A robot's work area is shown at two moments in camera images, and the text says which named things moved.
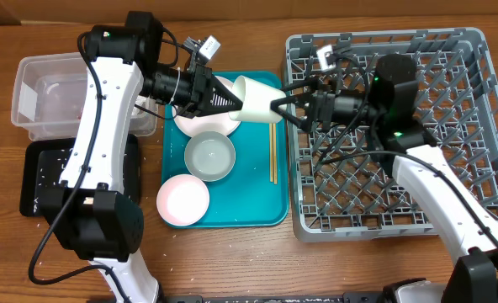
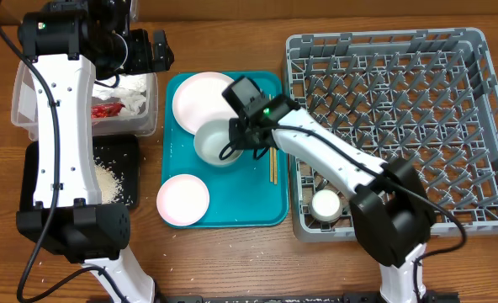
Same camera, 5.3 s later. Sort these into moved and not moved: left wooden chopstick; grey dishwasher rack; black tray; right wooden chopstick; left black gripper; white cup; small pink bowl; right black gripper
Moved: left black gripper; white cup; right black gripper
Not moved: black tray; right wooden chopstick; small pink bowl; grey dishwasher rack; left wooden chopstick
